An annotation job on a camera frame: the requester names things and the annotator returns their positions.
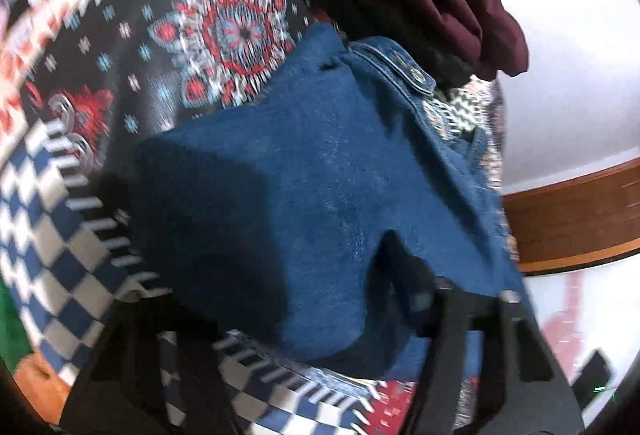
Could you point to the patchwork printed blanket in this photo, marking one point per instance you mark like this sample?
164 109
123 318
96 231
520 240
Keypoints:
100 115

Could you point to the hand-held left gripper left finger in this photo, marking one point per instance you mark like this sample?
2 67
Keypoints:
115 365

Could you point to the wooden overhead cabinet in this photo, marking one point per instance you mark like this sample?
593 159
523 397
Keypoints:
575 215

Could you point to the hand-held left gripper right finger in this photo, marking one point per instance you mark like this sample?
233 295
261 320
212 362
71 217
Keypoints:
452 340

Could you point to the colourful striped cloth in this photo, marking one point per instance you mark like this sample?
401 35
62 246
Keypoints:
12 330

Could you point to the blue denim jacket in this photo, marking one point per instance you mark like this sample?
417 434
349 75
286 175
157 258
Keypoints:
310 195

